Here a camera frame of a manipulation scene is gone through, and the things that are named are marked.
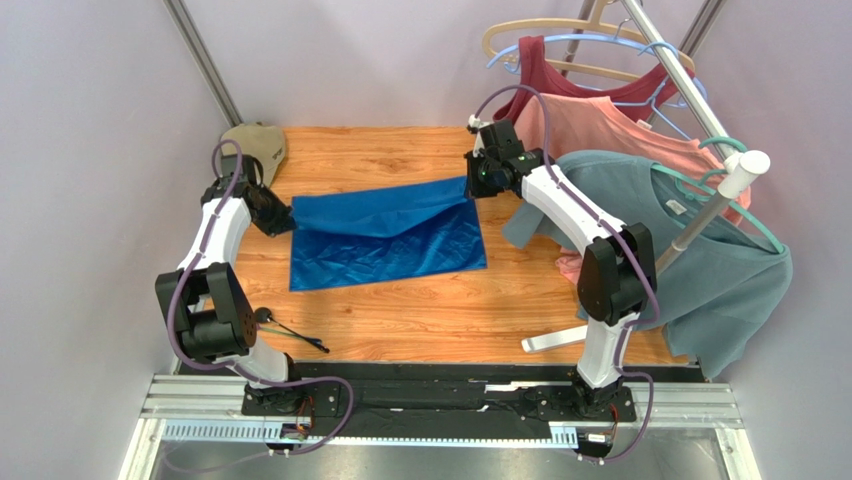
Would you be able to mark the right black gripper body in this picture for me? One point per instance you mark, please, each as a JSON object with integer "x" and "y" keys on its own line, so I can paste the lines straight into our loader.
{"x": 477, "y": 178}

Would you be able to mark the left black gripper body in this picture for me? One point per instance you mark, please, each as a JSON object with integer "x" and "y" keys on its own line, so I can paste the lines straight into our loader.
{"x": 275, "y": 215}

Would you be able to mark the blue cloth napkin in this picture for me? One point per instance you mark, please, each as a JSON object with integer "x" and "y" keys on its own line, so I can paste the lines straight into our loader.
{"x": 387, "y": 234}

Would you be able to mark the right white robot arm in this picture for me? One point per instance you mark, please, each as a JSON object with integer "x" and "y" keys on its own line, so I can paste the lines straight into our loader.
{"x": 529, "y": 221}

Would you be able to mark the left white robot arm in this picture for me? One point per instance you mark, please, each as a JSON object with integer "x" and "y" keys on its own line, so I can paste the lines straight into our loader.
{"x": 210, "y": 321}

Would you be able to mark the beige baseball cap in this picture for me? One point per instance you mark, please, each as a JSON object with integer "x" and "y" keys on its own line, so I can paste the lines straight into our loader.
{"x": 265, "y": 143}

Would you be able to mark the salmon pink t-shirt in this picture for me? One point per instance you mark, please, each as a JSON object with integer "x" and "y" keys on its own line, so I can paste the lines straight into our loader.
{"x": 599, "y": 126}

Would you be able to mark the maroon tank top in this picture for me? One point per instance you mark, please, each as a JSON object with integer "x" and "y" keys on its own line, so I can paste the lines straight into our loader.
{"x": 631, "y": 99}

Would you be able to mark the black spoon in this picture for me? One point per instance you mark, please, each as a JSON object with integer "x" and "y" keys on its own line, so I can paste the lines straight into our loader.
{"x": 265, "y": 315}

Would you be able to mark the black fork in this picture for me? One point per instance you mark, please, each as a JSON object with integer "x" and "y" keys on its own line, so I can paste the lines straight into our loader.
{"x": 280, "y": 329}

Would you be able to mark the beige wooden hanger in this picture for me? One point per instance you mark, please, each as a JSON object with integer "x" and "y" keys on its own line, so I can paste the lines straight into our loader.
{"x": 594, "y": 17}

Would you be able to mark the teal green hanger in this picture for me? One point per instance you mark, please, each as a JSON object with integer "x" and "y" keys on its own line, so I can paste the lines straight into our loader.
{"x": 719, "y": 189}

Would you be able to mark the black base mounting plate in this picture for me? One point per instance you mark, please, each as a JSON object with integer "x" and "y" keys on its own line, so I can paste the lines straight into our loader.
{"x": 436, "y": 401}

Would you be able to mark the light blue hanger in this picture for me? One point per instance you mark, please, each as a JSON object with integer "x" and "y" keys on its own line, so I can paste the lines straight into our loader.
{"x": 509, "y": 57}

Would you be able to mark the metal clothes rack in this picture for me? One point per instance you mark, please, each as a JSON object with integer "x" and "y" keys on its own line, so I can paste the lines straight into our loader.
{"x": 685, "y": 86}

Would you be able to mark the teal t-shirt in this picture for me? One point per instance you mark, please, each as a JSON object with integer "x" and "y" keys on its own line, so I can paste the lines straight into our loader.
{"x": 717, "y": 294}

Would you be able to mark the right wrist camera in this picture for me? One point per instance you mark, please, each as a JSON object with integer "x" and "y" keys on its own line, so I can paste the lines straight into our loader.
{"x": 494, "y": 140}

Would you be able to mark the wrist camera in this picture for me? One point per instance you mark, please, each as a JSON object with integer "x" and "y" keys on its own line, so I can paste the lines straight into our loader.
{"x": 247, "y": 170}
{"x": 494, "y": 140}

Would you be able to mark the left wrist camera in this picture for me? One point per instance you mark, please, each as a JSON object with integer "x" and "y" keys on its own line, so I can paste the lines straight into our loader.
{"x": 247, "y": 170}

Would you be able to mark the aluminium frame rail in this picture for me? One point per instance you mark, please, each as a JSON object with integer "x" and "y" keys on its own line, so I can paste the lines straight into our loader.
{"x": 205, "y": 408}

